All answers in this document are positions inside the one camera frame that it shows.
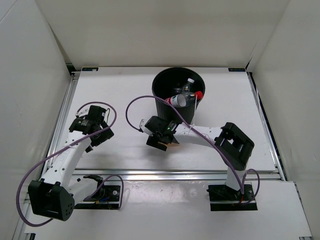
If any red label water bottle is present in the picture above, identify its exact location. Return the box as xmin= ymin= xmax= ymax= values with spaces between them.
xmin=165 ymin=91 xmax=204 ymax=108

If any dark label small bottle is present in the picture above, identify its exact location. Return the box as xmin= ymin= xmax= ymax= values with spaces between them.
xmin=182 ymin=78 xmax=195 ymax=92

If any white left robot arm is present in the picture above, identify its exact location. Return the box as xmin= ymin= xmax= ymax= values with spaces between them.
xmin=28 ymin=105 xmax=114 ymax=221

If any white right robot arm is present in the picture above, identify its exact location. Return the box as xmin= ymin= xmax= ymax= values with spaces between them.
xmin=138 ymin=116 xmax=255 ymax=200

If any black plastic bin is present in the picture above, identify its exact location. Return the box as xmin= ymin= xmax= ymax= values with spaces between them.
xmin=151 ymin=67 xmax=206 ymax=124

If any aluminium table front rail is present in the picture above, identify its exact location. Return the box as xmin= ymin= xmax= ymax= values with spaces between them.
xmin=68 ymin=167 xmax=280 ymax=181

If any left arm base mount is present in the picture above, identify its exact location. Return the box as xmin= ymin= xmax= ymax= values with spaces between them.
xmin=71 ymin=174 xmax=124 ymax=210

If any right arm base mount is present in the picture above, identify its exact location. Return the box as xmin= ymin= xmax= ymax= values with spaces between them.
xmin=206 ymin=184 xmax=258 ymax=212

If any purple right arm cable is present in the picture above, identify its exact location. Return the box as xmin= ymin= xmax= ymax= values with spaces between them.
xmin=125 ymin=95 xmax=261 ymax=205

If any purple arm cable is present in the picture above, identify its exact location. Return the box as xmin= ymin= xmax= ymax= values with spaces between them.
xmin=125 ymin=95 xmax=261 ymax=205
xmin=15 ymin=101 xmax=124 ymax=227

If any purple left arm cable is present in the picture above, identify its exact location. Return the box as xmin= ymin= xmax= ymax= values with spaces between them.
xmin=15 ymin=101 xmax=124 ymax=227

